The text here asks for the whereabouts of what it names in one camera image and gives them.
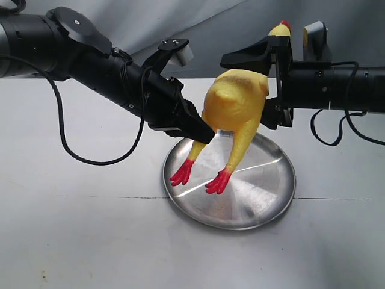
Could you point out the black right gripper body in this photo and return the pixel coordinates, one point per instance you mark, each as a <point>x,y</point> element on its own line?
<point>298,82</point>

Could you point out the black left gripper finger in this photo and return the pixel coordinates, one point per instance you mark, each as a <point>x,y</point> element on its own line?
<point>185,122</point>

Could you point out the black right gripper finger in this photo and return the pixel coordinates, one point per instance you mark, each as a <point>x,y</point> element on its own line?
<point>256,57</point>
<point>273,114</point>

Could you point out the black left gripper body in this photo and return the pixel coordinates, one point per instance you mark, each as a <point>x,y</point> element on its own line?
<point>154,99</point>

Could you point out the yellow rubber chicken toy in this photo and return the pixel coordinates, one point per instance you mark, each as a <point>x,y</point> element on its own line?
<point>234,103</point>

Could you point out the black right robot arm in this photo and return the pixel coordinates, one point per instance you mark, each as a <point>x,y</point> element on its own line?
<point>352,88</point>

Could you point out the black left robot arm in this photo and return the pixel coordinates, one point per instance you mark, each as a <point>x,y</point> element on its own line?
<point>66,45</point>

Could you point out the round stainless steel plate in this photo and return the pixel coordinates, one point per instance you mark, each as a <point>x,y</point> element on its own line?
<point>259,191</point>

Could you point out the grey backdrop cloth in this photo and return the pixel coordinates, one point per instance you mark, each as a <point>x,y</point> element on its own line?
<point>214,28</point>

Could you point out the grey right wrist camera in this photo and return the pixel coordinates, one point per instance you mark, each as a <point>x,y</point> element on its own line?
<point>315,46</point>

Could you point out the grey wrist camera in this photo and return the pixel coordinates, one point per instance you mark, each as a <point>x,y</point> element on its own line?
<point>315,46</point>
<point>173,51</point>

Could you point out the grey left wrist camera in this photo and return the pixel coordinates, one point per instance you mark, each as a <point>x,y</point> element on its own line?
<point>173,51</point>

